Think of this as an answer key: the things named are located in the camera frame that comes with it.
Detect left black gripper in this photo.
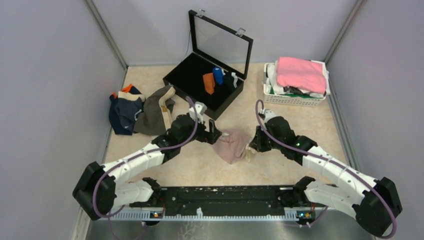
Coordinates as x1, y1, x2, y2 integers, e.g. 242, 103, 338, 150
179, 114, 222, 147

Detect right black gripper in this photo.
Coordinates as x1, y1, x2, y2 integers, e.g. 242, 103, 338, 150
250, 124, 284, 152

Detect pink underwear cream waistband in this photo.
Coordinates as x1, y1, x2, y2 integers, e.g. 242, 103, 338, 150
212, 128, 257, 165

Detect olive beige underwear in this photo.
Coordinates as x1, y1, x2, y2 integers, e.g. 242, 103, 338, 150
133, 85, 176, 136

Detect orange underwear white waistband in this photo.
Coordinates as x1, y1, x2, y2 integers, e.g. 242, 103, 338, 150
202, 72, 215, 95

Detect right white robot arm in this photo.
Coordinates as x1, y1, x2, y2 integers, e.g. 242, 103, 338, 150
249, 111, 403, 239

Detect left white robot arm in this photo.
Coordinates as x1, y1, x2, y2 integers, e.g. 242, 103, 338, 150
72, 114, 223, 221

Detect black white rolled underwear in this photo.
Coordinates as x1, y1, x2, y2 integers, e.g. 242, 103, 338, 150
223, 72, 238, 90

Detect blue rolled underwear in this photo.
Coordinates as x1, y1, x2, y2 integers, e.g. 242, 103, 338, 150
212, 66, 225, 85

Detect white plastic basket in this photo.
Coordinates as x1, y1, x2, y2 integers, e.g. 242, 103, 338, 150
262, 63, 328, 107

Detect white clothes in basket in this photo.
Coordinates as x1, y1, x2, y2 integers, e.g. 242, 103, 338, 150
266, 60, 331, 98

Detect black box glass lid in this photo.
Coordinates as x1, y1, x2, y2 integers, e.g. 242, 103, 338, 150
163, 10, 254, 120

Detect pink folded cloth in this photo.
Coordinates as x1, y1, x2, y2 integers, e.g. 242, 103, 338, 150
276, 56, 327, 94

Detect navy blue clothes pile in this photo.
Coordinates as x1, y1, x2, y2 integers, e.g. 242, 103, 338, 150
108, 84, 146, 136

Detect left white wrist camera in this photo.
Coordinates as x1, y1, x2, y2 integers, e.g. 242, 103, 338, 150
188, 101, 207, 119

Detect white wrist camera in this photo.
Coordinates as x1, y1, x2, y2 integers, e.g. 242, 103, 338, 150
188, 101, 207, 119
259, 108, 277, 123

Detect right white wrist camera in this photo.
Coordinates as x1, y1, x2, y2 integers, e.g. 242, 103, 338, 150
259, 108, 277, 123

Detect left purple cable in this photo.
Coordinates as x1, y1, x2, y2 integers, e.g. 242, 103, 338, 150
92, 96, 200, 240

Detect purple cable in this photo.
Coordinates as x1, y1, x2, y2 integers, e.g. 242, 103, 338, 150
92, 96, 200, 240
254, 99, 398, 240

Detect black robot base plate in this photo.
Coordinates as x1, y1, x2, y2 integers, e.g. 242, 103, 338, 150
129, 185, 321, 217

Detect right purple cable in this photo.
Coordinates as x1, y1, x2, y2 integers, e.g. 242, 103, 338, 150
254, 99, 398, 240

